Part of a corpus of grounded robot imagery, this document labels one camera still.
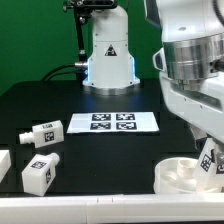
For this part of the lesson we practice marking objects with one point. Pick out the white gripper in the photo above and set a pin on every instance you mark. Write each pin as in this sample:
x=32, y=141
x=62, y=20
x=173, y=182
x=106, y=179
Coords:
x=204, y=109

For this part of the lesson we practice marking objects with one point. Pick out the white round stool seat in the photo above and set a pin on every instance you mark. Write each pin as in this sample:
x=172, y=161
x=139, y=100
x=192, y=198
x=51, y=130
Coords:
x=175, y=176

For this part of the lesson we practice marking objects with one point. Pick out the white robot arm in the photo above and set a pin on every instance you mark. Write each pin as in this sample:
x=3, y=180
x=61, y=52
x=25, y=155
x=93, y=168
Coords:
x=188, y=53

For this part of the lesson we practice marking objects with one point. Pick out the white paper marker sheet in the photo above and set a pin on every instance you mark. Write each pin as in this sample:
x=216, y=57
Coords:
x=113, y=122

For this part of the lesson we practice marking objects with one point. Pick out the white left block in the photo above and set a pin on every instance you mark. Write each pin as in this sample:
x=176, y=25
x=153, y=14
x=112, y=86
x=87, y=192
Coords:
x=5, y=163

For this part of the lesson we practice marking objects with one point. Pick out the white front rail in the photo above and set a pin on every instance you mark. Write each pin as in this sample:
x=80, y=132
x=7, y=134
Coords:
x=120, y=209

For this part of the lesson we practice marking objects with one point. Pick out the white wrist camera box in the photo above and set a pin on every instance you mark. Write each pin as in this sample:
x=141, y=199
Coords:
x=159, y=60

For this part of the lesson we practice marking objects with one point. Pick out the black camera stand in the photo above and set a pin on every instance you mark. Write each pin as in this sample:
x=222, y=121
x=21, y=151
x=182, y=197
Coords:
x=82, y=10

